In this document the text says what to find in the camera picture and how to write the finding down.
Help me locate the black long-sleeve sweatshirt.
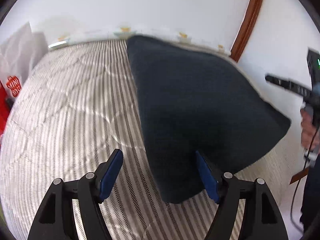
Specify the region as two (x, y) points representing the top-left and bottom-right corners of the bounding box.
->
(127, 36), (291, 204)

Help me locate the person's right hand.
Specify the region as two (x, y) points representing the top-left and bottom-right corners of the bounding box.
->
(300, 108), (319, 151)

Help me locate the striped beige quilt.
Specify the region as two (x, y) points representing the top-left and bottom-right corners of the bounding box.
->
(0, 38), (301, 240)

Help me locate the red paper shopping bag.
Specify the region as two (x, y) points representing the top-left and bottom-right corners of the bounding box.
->
(0, 82), (14, 135)

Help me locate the white Miniso plastic bag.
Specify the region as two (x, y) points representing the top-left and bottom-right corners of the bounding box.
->
(1, 23), (48, 99)

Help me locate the white patterned bed sheet edge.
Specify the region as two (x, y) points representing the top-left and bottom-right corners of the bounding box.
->
(48, 26), (231, 56)

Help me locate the black cable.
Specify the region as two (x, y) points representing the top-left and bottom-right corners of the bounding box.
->
(290, 127), (320, 233)

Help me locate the brown wooden door frame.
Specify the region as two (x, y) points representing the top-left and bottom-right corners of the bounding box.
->
(230, 0), (263, 62)

